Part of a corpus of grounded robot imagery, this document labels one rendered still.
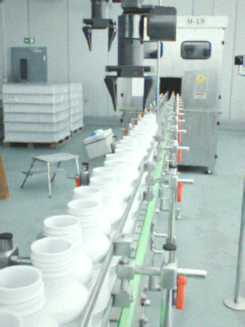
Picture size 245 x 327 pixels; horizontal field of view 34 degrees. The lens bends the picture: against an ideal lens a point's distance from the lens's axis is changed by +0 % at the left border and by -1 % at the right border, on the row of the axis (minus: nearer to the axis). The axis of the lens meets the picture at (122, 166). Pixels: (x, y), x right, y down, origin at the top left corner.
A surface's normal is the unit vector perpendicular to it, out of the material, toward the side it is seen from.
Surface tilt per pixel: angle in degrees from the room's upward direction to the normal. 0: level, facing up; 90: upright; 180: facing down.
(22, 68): 90
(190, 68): 90
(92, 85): 90
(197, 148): 90
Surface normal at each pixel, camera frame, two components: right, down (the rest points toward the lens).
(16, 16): -0.14, 0.21
